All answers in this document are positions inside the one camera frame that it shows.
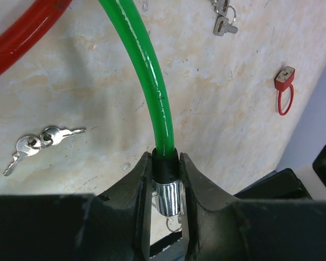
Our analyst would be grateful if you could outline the silver key bunch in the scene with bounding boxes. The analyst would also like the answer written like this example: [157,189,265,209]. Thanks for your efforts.
[166,215,182,233]
[3,126,86,176]
[210,0,238,36]

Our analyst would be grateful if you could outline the thin red wire padlock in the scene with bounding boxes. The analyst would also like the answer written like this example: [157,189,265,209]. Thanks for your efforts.
[274,66,296,116]

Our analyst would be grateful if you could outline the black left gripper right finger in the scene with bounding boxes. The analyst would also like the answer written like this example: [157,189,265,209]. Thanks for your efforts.
[180,153,326,260]

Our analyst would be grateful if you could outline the green cable lock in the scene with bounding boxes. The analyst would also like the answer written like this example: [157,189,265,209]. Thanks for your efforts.
[100,1,180,217]

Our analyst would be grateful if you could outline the red cable lock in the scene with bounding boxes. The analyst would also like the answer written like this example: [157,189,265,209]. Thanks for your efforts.
[0,0,72,76]

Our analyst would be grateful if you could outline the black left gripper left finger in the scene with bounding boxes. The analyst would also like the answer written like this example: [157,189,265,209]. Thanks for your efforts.
[0,152,152,260]

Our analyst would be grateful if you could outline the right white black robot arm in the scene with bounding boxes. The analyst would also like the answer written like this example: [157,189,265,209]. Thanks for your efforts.
[180,145,326,260]

